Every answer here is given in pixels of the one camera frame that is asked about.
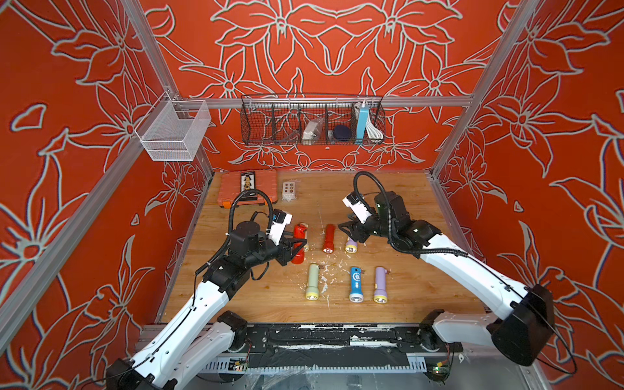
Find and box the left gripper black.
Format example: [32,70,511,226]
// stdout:
[244,231,307,271]

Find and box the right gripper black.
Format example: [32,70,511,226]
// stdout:
[335,209,397,245]

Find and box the red flashlight front row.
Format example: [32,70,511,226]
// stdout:
[292,223,308,265]

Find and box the red flashlight row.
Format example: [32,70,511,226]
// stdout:
[292,223,308,265]
[323,224,336,254]

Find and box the purple flashlight back row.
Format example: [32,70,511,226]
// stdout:
[344,238,358,254]

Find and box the purple flashlight row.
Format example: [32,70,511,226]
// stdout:
[373,266,388,304]
[344,238,358,254]

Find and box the red flashlight back row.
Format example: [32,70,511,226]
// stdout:
[323,224,336,254]

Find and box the green flashlight front row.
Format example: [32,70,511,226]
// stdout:
[305,263,319,301]

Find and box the blue flashlight front row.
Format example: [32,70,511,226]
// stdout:
[349,266,364,303]

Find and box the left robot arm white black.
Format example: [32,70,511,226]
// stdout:
[103,189,306,389]

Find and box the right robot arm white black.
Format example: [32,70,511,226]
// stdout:
[338,172,555,367]

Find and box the purple flashlight front row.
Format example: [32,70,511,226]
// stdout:
[373,266,388,304]

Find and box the white button box in bag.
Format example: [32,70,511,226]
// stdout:
[282,181,297,202]

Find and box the black card on case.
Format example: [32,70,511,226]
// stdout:
[240,171,256,192]

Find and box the orange tool case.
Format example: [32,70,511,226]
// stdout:
[217,169,278,209]

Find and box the dark blue round item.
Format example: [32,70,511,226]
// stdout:
[331,124,352,142]

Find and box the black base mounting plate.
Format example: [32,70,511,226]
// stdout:
[202,322,463,370]

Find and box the white bagged item in basket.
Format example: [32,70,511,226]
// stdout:
[302,118,323,146]

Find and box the light blue box in basket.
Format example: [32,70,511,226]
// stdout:
[354,102,369,145]

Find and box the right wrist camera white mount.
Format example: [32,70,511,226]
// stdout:
[342,191,373,224]

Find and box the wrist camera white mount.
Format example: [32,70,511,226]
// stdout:
[342,191,373,224]
[268,209,293,245]

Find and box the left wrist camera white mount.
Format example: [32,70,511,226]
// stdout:
[268,209,293,245]

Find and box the white cable in basket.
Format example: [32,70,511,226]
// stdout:
[365,113,385,143]

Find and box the black wire wall basket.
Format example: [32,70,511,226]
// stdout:
[240,94,387,146]

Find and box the clear plastic wall bin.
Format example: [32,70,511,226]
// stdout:
[136,100,211,162]

